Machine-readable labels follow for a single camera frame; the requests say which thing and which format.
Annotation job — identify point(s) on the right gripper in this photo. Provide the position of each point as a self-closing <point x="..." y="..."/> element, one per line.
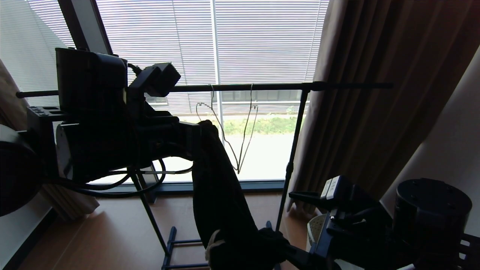
<point x="356" y="240"/>

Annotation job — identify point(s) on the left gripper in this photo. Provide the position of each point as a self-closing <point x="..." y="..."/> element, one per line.
<point x="165" y="137"/>

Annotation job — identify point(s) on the black garment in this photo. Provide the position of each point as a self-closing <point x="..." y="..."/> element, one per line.
<point x="219" y="195"/>

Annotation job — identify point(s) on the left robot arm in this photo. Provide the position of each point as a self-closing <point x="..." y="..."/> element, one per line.
<point x="90" y="146"/>

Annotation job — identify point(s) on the white laundry basket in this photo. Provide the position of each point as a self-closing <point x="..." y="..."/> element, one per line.
<point x="315" y="230"/>

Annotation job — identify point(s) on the pink clothes hanger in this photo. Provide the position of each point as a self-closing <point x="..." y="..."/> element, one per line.
<point x="245" y="131"/>

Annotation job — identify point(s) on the black clothes rack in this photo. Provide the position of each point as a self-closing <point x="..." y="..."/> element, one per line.
<point x="285" y="86"/>

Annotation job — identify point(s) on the brown curtain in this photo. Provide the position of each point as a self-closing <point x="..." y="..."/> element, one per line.
<point x="378" y="93"/>

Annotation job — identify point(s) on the window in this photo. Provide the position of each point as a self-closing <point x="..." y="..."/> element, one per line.
<point x="255" y="45"/>

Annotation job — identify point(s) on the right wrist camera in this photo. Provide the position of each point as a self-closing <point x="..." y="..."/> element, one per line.
<point x="337" y="189"/>

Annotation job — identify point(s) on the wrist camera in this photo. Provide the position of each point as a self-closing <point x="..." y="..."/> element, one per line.
<point x="337" y="189"/>
<point x="159" y="79"/>

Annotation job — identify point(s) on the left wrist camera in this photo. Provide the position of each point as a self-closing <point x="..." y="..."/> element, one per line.
<point x="159" y="79"/>

